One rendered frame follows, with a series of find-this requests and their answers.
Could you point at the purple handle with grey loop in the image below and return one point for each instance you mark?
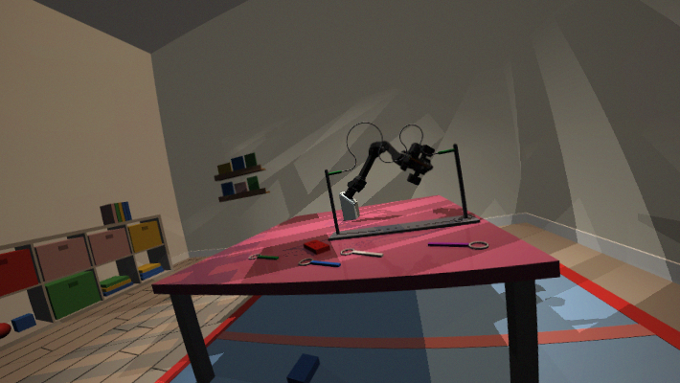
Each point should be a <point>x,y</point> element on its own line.
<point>458,244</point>

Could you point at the red rectangular block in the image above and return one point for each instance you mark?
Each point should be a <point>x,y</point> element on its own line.
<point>316,247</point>

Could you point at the blue handle with grey loop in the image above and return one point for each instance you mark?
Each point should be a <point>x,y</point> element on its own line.
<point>325,263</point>

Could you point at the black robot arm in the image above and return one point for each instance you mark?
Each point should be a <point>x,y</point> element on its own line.
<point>358,183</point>

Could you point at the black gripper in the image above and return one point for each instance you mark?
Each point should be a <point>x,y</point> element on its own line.
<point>419,168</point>

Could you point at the grey stick with loop end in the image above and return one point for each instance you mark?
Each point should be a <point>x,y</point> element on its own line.
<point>373,254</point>

